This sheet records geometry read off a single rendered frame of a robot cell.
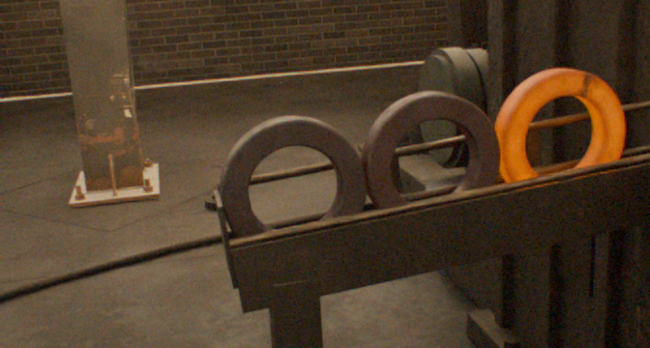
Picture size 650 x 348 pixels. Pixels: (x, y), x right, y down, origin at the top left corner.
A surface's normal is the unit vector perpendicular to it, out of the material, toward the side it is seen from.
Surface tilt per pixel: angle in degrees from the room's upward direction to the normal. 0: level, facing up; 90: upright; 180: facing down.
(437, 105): 90
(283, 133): 90
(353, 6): 90
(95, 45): 90
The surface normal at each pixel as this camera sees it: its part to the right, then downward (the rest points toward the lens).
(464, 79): 0.14, -0.36
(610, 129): 0.25, 0.23
